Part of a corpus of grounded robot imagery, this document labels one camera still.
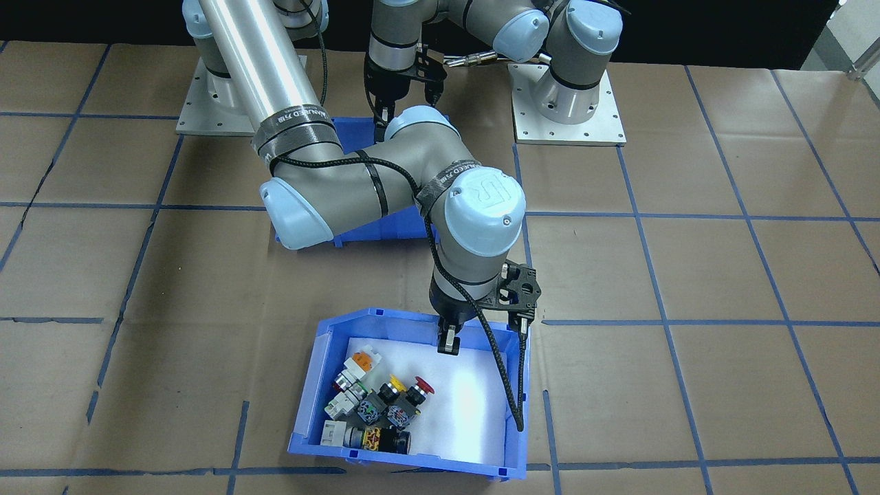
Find yellow push button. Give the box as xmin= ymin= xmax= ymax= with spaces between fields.
xmin=356 ymin=374 xmax=407 ymax=424

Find orange white indicator light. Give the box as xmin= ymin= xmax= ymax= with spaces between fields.
xmin=343 ymin=346 xmax=383 ymax=376

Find white contact block switch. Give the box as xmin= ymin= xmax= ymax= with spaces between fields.
xmin=324 ymin=388 xmax=364 ymax=421

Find green white indicator light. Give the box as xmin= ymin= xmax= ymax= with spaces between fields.
xmin=333 ymin=368 xmax=373 ymax=397

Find black velcro cable strap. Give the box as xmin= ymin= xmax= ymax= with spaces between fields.
xmin=415 ymin=159 xmax=483 ymax=216
xmin=250 ymin=106 xmax=345 ymax=177

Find blue bin with push buttons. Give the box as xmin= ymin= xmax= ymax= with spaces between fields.
xmin=287 ymin=307 xmax=531 ymax=480

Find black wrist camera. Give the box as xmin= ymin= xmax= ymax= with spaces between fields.
xmin=412 ymin=43 xmax=448 ymax=85
xmin=495 ymin=263 xmax=542 ymax=318

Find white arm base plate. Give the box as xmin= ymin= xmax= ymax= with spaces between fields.
xmin=507 ymin=63 xmax=627 ymax=147
xmin=175 ymin=56 xmax=311 ymax=137

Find red mushroom push button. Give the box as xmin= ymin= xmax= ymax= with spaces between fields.
xmin=384 ymin=376 xmax=436 ymax=431

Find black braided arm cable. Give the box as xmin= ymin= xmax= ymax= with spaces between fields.
xmin=440 ymin=49 xmax=551 ymax=69
xmin=272 ymin=0 xmax=527 ymax=433

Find black selector switch orange label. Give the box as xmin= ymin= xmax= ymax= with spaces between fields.
xmin=343 ymin=426 xmax=413 ymax=455

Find blue bin with capacitors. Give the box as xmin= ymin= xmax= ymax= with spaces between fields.
xmin=275 ymin=115 xmax=431 ymax=247

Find metal frame bar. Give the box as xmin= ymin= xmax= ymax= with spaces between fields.
xmin=847 ymin=55 xmax=880 ymax=82

